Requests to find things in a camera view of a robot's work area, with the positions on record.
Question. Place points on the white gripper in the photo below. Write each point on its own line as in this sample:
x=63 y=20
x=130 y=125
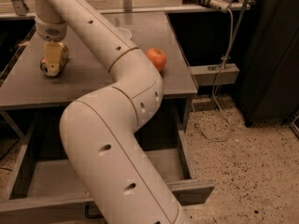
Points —
x=50 y=32

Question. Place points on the crushed orange soda can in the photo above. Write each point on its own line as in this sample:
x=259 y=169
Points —
x=56 y=55

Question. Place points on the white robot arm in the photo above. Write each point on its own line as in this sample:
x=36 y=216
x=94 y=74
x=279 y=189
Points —
x=118 y=115

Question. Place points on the open grey top drawer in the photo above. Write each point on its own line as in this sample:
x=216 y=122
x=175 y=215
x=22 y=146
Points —
x=46 y=188

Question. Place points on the grey cabinet counter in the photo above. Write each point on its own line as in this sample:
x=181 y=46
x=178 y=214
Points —
x=27 y=87

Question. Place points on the white ceramic bowl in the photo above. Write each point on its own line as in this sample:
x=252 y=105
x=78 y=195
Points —
x=125 y=32

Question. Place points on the orange fruit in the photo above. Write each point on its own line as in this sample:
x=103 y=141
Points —
x=157 y=57

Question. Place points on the black drawer handle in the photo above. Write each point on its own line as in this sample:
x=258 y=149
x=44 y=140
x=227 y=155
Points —
x=90 y=215

